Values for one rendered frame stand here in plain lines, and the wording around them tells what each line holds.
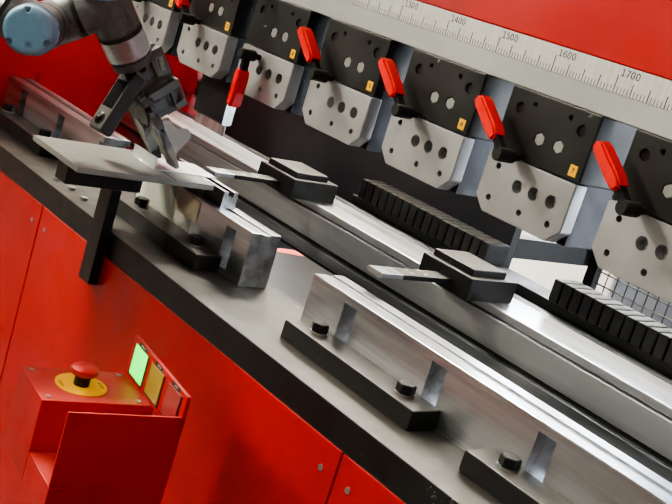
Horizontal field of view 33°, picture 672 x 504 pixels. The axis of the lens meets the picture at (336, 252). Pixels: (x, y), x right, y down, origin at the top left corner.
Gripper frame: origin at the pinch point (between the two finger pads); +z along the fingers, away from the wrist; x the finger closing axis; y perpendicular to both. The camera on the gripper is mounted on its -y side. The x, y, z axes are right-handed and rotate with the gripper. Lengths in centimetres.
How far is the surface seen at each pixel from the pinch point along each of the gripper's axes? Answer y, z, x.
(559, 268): 143, 165, 73
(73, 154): -14.3, -10.6, -1.5
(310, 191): 22.8, 20.0, -5.2
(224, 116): 11.8, -3.8, -5.3
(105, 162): -10.7, -7.5, -3.9
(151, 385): -30, 1, -48
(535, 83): 24, -24, -74
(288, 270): 116, 229, 240
